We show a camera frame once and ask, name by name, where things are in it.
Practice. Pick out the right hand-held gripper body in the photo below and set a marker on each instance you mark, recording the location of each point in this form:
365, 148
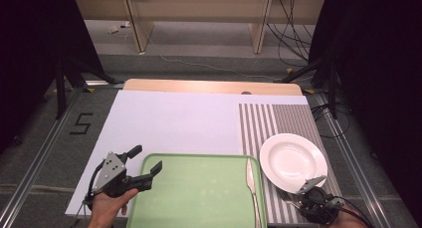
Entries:
318, 203

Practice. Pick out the light wooden desk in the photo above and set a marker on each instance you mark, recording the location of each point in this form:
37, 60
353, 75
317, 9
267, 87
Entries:
199, 7

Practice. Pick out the silver table knife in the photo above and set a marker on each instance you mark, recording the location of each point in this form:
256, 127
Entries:
251, 181

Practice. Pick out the person's left hand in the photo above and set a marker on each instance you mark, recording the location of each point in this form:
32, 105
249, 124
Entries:
105, 209

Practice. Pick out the white power adaptor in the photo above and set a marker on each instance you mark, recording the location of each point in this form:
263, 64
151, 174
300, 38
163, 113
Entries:
113, 29

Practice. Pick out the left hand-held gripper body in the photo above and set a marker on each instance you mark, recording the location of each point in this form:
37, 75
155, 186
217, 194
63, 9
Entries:
108, 172

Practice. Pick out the black metal stand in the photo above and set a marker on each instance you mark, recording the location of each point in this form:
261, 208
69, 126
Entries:
332, 88
60, 88

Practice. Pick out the grey striped placemat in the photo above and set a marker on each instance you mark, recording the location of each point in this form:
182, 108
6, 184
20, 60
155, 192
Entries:
265, 121

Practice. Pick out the white board sheet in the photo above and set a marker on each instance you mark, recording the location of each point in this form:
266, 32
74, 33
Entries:
172, 121

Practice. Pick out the black curtain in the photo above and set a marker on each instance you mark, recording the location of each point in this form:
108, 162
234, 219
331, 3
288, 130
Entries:
381, 55
30, 39

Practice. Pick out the small white plug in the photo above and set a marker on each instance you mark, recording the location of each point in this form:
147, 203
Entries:
126, 24

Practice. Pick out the white round plate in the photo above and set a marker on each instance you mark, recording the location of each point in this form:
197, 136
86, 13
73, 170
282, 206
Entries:
290, 161

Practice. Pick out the dark table grommet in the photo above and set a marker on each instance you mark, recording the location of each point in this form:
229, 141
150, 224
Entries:
246, 92

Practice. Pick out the green plastic tray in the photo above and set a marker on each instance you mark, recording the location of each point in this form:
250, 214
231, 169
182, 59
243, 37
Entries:
199, 194

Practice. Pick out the person's right hand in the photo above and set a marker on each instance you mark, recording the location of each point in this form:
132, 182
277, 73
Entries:
346, 219

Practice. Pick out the aluminium floor rail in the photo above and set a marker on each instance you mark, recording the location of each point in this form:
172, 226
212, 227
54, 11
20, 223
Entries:
351, 161
40, 158

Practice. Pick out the short aluminium rail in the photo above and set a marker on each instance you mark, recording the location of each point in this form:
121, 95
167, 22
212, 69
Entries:
103, 84

